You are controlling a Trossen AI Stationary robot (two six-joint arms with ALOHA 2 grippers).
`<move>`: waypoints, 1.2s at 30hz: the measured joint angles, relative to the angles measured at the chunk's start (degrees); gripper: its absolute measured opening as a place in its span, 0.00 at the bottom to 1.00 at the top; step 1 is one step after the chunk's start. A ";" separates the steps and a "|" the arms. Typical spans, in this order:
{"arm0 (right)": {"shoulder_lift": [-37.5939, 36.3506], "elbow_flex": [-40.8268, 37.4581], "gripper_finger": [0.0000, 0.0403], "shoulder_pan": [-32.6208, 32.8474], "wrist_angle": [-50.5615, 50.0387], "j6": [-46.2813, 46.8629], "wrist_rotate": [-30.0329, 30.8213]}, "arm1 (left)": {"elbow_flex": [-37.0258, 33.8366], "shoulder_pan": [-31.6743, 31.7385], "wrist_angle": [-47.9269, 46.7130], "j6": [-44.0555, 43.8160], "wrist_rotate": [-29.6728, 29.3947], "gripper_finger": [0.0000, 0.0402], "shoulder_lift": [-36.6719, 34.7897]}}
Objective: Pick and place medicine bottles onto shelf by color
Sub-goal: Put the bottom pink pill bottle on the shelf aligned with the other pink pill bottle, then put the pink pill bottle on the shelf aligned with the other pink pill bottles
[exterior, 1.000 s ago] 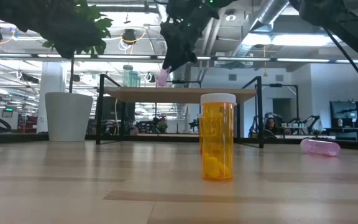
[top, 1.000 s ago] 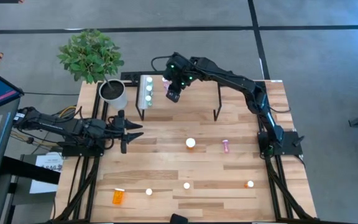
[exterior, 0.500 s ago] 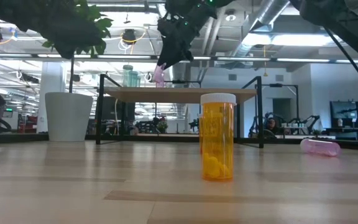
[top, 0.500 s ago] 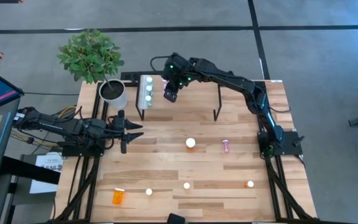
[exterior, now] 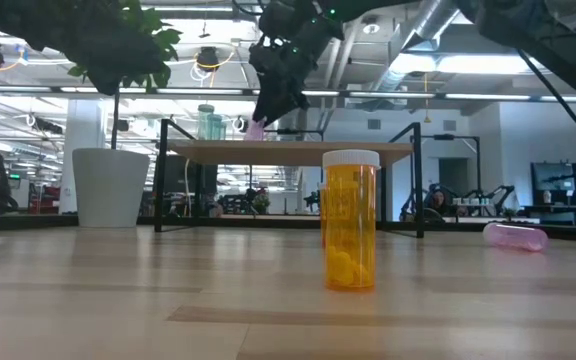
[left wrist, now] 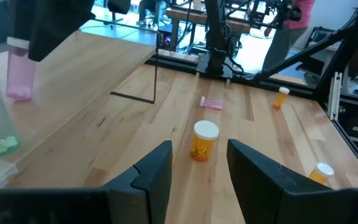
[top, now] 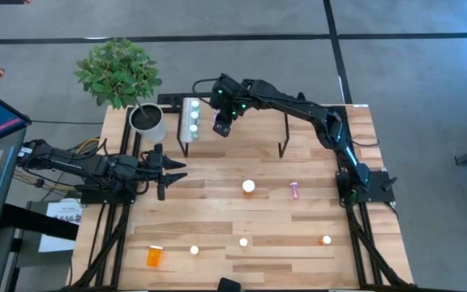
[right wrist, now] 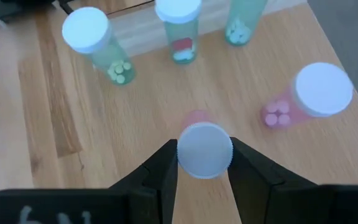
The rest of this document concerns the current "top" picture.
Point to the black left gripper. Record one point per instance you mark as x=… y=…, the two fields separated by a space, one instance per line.
x=150 y=172

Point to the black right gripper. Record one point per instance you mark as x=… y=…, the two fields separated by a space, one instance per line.
x=229 y=97

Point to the green medicine bottle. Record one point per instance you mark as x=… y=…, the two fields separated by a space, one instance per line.
x=194 y=115
x=193 y=128
x=195 y=104

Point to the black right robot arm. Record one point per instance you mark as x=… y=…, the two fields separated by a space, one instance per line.
x=318 y=115

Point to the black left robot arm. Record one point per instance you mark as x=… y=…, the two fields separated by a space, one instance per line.
x=75 y=162

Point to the wooden shelf black metal legs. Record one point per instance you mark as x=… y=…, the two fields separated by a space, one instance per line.
x=254 y=130

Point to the white plant pot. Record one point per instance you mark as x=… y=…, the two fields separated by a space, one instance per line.
x=146 y=119

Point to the green leafy plant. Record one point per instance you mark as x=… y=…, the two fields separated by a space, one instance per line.
x=116 y=73

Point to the white paper sheet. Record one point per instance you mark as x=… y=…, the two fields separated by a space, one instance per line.
x=61 y=227

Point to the black rounded object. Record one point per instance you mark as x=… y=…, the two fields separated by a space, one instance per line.
x=229 y=285

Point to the black aluminium rig frame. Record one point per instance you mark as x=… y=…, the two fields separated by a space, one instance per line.
x=355 y=243

